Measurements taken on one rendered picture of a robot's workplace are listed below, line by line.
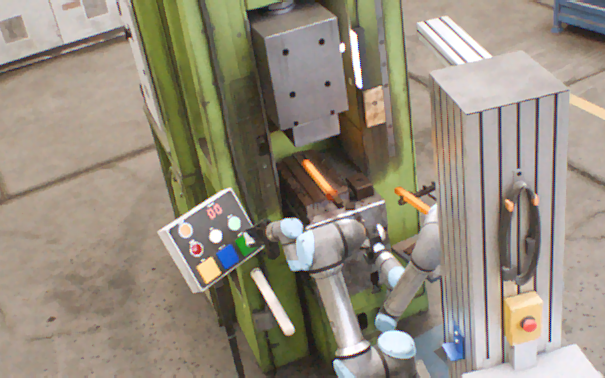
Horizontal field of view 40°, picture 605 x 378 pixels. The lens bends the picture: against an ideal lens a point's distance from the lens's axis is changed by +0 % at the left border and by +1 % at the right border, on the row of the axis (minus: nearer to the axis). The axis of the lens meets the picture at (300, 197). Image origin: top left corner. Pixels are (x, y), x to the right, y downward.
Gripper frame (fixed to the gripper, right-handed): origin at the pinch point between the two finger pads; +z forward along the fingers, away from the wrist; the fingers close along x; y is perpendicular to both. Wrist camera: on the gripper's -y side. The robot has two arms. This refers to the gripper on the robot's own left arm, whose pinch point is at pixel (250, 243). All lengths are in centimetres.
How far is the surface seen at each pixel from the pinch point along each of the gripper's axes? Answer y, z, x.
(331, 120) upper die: 26, -19, -51
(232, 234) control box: 6.4, 3.2, 3.2
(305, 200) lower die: -0.2, 8.0, -38.5
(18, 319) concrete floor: 1, 206, 42
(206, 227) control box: 14.5, 3.1, 11.6
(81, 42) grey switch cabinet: 169, 483, -214
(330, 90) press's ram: 37, -26, -52
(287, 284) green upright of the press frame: -35, 45, -31
